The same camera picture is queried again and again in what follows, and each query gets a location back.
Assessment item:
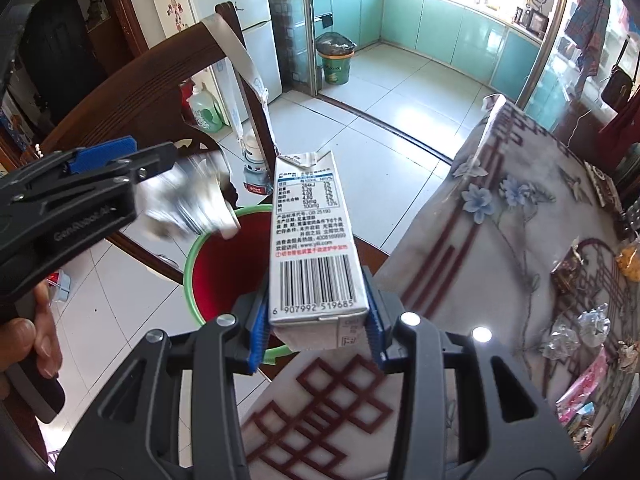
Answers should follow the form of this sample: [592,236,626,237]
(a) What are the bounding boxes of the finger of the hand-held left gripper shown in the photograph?
[0,136,138,196]
[37,143,178,213]

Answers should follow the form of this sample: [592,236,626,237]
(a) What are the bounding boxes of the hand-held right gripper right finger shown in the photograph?
[361,266,586,480]

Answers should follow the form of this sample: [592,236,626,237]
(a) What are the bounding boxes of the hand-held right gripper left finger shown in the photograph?
[55,292,273,480]

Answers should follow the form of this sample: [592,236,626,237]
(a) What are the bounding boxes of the silver foil wrapper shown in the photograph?
[137,152,238,238]
[545,302,612,361]

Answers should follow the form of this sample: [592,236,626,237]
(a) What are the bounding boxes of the red bin with green rim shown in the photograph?
[183,205,301,366]

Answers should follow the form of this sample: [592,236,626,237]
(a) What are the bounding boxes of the silver milk carton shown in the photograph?
[268,150,371,351]

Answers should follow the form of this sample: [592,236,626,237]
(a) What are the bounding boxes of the black shoulder bag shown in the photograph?
[600,37,638,111]

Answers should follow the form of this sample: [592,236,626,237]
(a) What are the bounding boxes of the person's left hand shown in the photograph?
[0,280,63,401]

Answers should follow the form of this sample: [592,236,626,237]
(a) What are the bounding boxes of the light blue plastic object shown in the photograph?
[50,270,72,303]

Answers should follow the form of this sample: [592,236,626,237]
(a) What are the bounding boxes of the green detergent bottle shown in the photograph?
[187,85,223,133]

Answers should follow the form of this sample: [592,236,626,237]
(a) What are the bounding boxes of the dark wooden chair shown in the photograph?
[40,2,281,286]

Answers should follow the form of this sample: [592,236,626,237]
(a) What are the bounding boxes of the plastic bottle with blue label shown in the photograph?
[243,130,273,196]

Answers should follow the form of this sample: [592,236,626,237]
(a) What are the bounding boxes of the dark wooden cabinet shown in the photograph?
[20,0,108,126]

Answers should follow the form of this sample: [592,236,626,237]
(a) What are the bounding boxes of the floral tablecloth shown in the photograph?
[240,94,640,480]

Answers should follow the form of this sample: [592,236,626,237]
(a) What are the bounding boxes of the white refrigerator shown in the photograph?
[142,0,283,126]

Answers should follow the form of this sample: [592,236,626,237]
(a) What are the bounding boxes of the green bucket with black liner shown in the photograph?
[316,31,357,86]

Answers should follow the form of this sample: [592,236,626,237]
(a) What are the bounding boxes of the dark brown patterned box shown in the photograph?
[585,162,623,211]

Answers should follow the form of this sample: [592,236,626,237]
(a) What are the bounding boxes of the teal kitchen cabinets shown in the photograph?
[312,0,543,103]

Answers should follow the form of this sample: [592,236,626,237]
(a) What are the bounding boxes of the black kitchen appliance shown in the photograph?
[517,7,551,36]

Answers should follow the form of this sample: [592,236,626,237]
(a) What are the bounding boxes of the patterned hanging garment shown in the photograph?
[565,0,613,106]

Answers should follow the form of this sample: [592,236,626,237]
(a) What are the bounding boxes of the grey fabric strap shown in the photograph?
[201,14,271,106]

